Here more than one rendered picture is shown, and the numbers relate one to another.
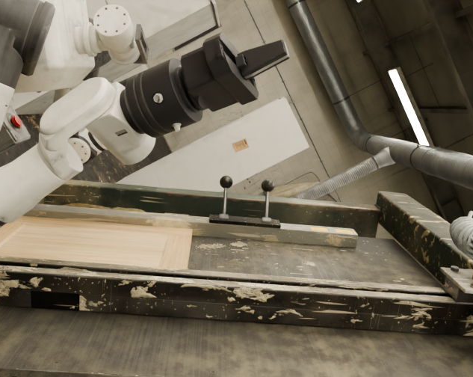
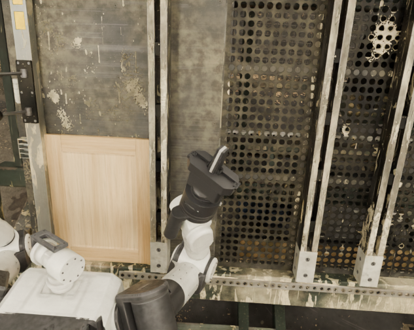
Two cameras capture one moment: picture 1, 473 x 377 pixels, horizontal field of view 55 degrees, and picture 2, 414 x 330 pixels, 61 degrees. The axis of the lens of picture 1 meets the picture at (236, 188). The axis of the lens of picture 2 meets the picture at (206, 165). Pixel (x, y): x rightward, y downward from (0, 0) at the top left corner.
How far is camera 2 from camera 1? 0.95 m
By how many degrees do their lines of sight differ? 75
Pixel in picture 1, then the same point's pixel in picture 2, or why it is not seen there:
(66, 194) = not seen: outside the picture
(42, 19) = (163, 289)
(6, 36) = (172, 298)
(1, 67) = (177, 288)
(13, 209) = not seen: hidden behind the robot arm
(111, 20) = (72, 269)
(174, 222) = (43, 150)
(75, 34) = (69, 288)
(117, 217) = (47, 192)
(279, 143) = not seen: outside the picture
